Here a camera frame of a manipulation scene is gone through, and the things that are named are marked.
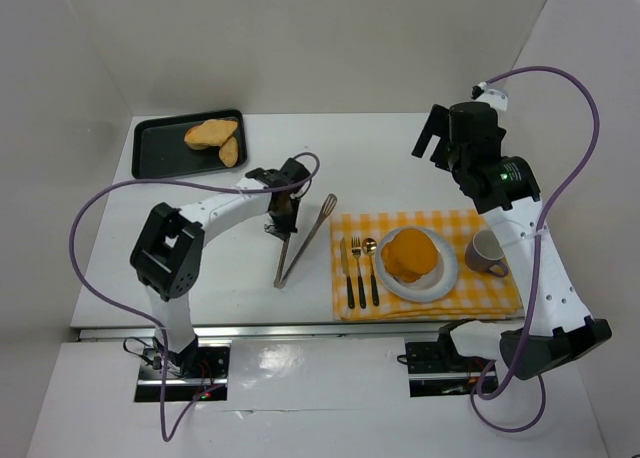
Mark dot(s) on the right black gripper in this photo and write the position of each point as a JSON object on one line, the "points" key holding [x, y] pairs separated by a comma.
{"points": [[439, 137]]}

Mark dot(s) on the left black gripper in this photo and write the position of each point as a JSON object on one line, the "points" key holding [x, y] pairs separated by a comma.
{"points": [[280, 226]]}

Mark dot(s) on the metal kitchen tongs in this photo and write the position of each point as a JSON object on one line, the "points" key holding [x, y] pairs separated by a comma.
{"points": [[283, 273]]}

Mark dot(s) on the orange round bread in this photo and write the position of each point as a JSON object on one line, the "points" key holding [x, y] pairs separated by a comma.
{"points": [[410, 255]]}

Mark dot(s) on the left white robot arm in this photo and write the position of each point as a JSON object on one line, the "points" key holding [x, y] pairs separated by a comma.
{"points": [[168, 253]]}

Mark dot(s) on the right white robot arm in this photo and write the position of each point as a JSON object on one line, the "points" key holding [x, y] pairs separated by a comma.
{"points": [[558, 327]]}

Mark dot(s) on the small toast slice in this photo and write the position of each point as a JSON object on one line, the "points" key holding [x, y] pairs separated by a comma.
{"points": [[229, 152]]}

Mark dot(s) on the large toast slice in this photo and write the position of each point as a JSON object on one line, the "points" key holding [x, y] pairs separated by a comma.
{"points": [[211, 133]]}

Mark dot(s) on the purple mug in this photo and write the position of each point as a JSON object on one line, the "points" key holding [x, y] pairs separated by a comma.
{"points": [[485, 255]]}

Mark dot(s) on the black baking tray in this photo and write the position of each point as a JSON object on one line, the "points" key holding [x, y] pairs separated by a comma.
{"points": [[159, 149]]}

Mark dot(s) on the white plate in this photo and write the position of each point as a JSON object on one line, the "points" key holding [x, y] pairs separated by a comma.
{"points": [[429, 288]]}

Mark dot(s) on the yellow checkered cloth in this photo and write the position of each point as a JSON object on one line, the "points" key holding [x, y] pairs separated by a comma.
{"points": [[474, 295]]}

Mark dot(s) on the black handled knife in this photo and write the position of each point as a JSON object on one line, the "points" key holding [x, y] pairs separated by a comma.
{"points": [[346, 272]]}

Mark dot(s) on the gold fork black handle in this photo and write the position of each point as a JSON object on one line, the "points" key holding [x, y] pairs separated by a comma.
{"points": [[356, 251]]}

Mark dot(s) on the gold spoon black handle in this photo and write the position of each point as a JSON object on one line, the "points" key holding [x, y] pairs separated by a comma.
{"points": [[369, 246]]}

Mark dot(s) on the aluminium rail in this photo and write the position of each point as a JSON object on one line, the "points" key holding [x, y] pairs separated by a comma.
{"points": [[273, 331]]}

